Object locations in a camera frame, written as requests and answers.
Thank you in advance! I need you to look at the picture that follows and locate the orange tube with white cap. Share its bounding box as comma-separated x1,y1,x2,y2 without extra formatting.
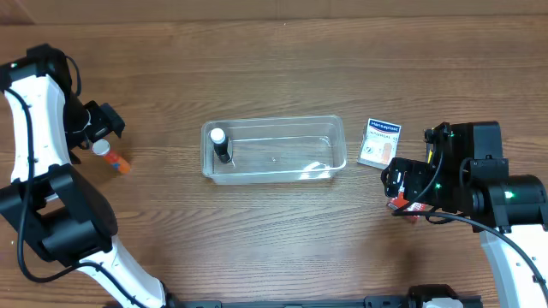
92,139,131,174

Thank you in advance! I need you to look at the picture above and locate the clear plastic container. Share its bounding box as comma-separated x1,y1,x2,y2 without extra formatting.
200,115,347,185

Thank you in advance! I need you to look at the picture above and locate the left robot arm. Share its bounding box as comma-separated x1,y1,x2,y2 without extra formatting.
1,44,175,307

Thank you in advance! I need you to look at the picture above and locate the black bottle with white cap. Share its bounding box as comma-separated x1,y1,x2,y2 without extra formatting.
209,127,232,163

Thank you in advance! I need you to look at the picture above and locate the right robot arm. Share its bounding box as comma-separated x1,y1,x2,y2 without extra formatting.
381,121,547,307

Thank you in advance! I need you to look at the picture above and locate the blue yellow cough drops box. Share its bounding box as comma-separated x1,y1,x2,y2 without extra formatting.
425,143,433,163

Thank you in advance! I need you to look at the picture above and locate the white Hansaplast plaster box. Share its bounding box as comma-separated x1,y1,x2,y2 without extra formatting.
357,118,402,169

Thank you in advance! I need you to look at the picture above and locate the red medicine sachet box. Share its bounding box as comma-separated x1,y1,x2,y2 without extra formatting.
386,190,427,224

